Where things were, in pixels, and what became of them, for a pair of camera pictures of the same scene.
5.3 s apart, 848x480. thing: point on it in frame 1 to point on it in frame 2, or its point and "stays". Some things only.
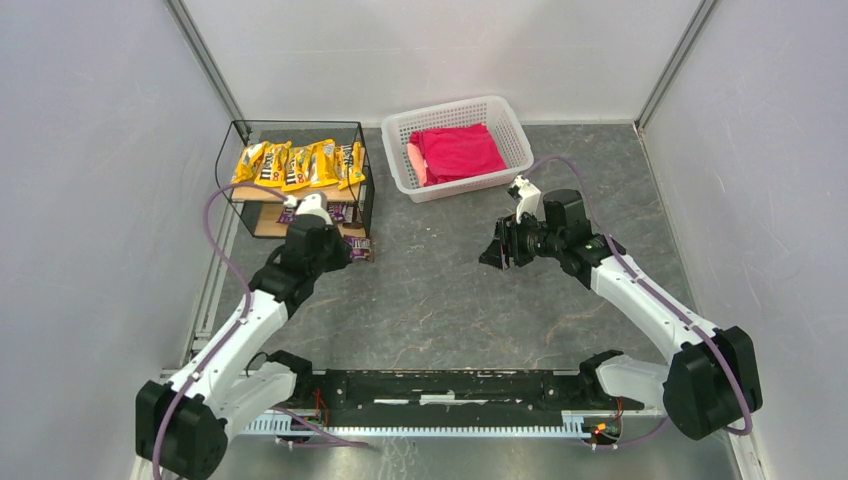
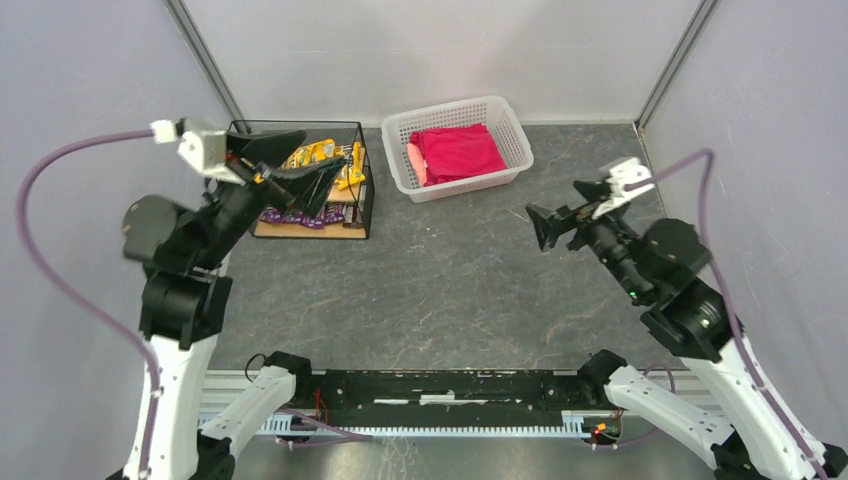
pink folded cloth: x=445 y=154 stays
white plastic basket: x=457 y=148 stays
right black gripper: x=510 y=242 to x=573 y=225
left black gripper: x=337 y=244 to x=258 y=180
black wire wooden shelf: x=276 y=170 stays
